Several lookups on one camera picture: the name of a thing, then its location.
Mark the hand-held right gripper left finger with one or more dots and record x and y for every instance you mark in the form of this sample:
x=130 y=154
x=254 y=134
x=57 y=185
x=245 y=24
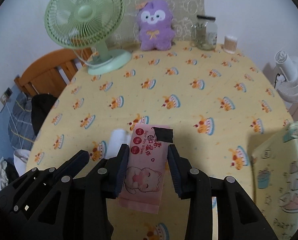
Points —
x=121 y=170

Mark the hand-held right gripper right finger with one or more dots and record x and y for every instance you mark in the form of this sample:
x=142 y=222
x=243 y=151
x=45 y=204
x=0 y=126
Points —
x=174 y=172

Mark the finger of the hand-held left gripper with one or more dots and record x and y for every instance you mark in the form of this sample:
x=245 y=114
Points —
x=74 y=162

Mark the pink wipes packet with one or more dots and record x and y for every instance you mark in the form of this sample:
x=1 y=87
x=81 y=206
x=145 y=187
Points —
x=145 y=170

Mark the white cloth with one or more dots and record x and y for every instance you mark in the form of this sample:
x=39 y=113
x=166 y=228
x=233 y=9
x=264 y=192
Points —
x=1 y=172
x=117 y=142

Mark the yellow printed storage box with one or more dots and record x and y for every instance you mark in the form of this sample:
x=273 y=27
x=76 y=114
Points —
x=276 y=180

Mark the black cloth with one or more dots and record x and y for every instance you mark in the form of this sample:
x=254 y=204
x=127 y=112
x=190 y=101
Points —
x=41 y=115

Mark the blue plaid bedding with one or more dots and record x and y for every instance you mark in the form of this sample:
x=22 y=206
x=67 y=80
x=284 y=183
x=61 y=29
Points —
x=21 y=120

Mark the yellow printed tablecloth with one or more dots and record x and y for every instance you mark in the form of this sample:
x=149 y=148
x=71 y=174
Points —
x=164 y=80

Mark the wooden chair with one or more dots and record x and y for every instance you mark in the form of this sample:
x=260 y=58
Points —
x=46 y=70

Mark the cotton swab container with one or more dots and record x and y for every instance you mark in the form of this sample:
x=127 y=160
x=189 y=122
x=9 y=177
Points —
x=230 y=44

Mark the glass jar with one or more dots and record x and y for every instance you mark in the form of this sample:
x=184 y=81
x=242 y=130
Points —
x=204 y=33

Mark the purple plush toy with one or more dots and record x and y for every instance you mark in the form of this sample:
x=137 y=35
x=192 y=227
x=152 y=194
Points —
x=155 y=27

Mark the green desk fan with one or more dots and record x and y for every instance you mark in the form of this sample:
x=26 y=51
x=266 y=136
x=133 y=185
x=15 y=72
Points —
x=85 y=12

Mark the white standing fan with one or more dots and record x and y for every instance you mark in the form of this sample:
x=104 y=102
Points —
x=294 y=80

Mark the floral cardboard panel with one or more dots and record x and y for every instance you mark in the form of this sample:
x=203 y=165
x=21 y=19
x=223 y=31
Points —
x=186 y=2

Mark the wall outlet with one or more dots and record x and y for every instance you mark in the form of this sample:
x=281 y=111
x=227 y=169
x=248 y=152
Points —
x=6 y=95

